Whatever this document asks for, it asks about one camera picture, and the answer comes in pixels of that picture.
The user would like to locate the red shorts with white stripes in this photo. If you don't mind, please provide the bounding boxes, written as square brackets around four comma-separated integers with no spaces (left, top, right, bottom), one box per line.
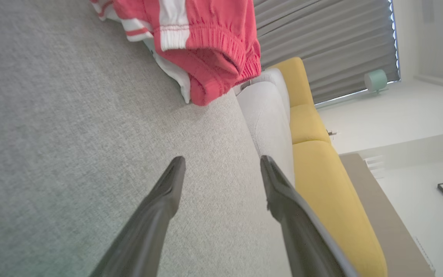
[90,0,262,107]

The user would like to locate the long yellow sofa cushion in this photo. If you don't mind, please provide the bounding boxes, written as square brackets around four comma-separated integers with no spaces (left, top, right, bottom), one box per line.
[292,140,388,277]

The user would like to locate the mint green table lamp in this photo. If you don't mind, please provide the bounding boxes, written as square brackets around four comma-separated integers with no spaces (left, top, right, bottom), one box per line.
[363,69,390,95]

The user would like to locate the brown wooden ledge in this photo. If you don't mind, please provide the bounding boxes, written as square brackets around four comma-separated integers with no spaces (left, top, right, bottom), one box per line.
[338,153,436,277]

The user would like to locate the grey pleated curtain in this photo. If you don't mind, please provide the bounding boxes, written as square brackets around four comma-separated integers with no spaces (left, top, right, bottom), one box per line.
[253,0,401,105]

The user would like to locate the small yellow sofa cushion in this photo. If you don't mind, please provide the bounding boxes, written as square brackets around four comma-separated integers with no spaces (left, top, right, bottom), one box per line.
[271,57,315,109]

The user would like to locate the medium yellow sofa cushion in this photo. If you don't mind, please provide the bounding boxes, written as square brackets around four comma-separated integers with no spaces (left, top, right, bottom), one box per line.
[289,103,331,145]

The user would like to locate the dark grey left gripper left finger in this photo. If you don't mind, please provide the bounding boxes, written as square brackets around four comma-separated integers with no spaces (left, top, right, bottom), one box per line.
[89,155,187,277]

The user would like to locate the light grey sofa back cushion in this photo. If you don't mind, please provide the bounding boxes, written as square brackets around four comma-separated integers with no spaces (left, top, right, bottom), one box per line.
[235,68,296,187]

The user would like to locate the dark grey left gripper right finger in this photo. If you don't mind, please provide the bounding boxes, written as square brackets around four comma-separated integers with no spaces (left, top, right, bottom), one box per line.
[260,155,361,277]

